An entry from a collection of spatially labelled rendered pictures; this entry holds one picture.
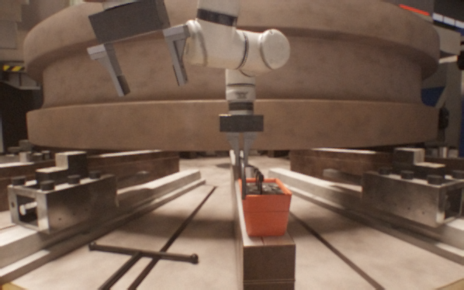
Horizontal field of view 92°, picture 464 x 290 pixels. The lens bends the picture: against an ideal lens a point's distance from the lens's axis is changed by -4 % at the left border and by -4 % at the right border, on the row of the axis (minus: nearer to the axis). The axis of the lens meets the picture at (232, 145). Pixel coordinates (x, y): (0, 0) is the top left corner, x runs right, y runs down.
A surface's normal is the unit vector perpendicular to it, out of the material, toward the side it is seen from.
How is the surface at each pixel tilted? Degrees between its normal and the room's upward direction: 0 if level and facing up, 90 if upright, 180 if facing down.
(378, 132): 90
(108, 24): 114
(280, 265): 90
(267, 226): 97
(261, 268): 90
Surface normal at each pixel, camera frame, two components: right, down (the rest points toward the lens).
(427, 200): -0.91, 0.04
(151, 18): -0.12, 0.48
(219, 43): 0.40, 0.54
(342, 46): 0.29, 0.08
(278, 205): 0.03, 0.21
